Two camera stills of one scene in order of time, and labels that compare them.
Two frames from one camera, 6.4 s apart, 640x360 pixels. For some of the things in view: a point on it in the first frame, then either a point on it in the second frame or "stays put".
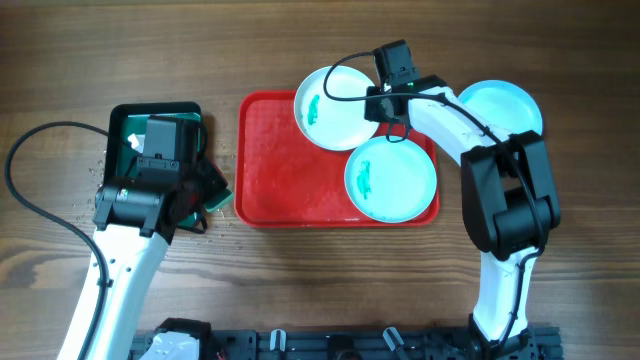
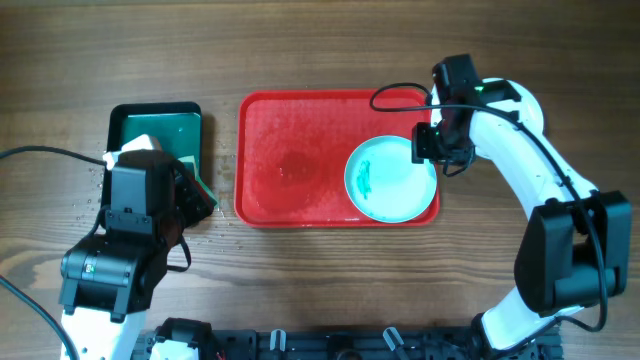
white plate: [334, 125] to [507, 123]
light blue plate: [390, 182] stays put
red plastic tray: [281, 177] stays put
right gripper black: [371, 112] to [421, 147]
